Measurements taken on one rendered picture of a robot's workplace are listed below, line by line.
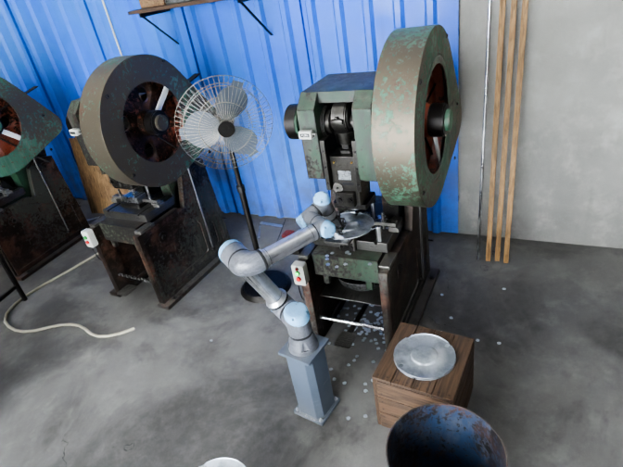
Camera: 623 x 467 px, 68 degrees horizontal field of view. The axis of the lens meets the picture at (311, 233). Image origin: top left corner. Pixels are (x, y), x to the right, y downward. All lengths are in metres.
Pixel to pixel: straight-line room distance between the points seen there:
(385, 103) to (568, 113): 1.75
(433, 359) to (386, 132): 1.08
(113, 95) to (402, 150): 1.76
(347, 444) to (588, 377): 1.29
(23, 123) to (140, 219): 1.60
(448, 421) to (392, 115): 1.25
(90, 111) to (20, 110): 1.78
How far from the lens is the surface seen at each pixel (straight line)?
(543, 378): 2.83
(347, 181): 2.49
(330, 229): 2.05
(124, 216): 3.67
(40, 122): 4.84
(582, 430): 2.66
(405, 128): 1.93
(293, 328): 2.21
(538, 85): 3.42
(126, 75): 3.09
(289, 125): 2.50
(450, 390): 2.25
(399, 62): 2.02
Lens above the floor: 2.06
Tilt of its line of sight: 30 degrees down
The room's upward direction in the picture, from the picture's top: 10 degrees counter-clockwise
